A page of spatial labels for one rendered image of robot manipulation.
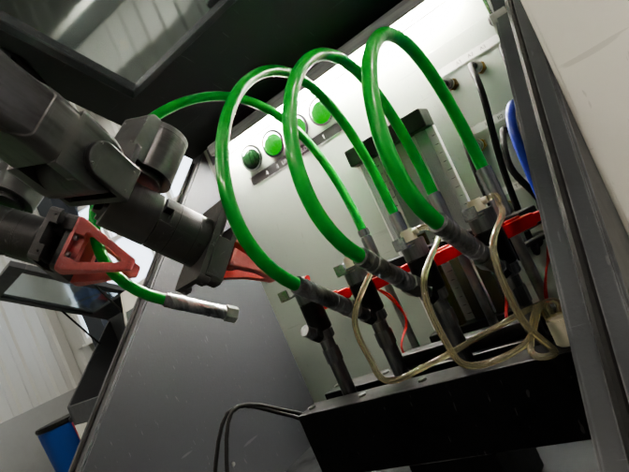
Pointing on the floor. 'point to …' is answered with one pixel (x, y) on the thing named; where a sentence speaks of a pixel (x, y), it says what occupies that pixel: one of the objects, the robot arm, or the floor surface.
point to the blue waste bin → (59, 442)
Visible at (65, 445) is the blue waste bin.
